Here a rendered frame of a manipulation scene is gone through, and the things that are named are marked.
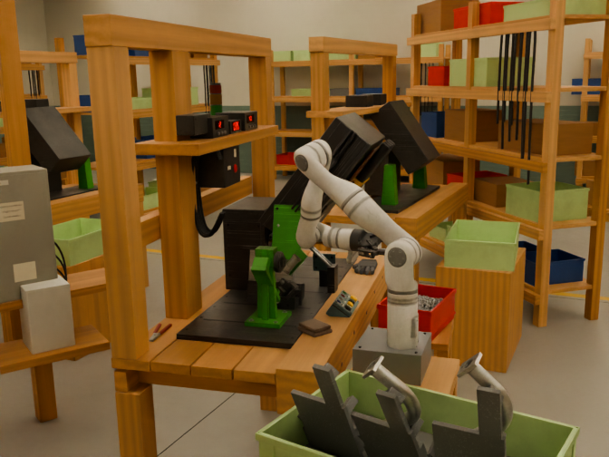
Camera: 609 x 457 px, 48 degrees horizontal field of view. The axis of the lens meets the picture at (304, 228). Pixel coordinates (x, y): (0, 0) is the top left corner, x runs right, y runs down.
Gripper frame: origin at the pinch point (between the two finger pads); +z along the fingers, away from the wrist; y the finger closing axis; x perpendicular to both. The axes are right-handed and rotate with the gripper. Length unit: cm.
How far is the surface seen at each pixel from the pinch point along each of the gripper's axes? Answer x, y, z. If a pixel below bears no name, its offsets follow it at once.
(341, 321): 32.2, -5.3, -22.2
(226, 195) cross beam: 16, 46, -101
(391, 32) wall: 199, 881, -374
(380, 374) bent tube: -22, -78, 30
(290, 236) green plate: 13, 16, -50
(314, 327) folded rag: 23.5, -20.2, -23.8
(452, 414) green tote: 13, -53, 35
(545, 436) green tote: 11, -54, 58
